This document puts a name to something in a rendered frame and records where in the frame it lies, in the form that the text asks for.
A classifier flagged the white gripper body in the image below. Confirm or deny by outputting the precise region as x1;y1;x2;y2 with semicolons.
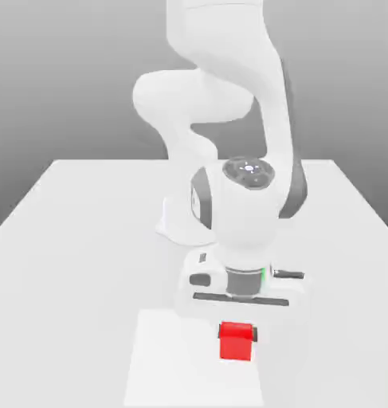
175;280;309;321

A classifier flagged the small red cube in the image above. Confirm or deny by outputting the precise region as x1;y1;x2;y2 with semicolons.
218;320;255;362

